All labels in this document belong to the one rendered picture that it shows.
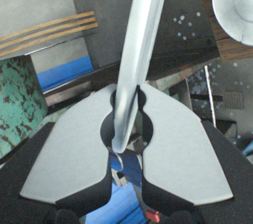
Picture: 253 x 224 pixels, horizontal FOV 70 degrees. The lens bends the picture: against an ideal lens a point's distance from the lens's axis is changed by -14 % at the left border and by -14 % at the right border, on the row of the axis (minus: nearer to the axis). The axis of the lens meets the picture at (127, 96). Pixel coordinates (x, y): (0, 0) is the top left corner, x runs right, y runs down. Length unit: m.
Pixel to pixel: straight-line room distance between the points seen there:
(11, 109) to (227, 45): 0.74
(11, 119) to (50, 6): 1.80
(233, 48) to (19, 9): 1.80
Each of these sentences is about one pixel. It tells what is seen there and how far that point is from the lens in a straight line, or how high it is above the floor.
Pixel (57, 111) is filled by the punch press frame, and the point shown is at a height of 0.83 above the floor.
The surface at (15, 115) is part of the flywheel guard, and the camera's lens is 0.47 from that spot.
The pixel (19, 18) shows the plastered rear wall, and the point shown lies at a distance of 2.05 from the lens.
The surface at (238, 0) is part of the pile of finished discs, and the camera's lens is 0.75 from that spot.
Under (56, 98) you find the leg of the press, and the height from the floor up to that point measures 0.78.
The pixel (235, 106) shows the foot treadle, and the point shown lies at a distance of 1.12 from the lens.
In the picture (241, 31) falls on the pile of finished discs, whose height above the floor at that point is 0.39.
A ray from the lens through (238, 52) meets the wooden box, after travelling 0.82.
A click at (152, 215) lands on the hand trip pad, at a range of 0.98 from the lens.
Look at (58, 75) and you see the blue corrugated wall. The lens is 2.03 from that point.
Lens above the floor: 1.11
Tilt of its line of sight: 35 degrees down
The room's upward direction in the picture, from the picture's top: 118 degrees counter-clockwise
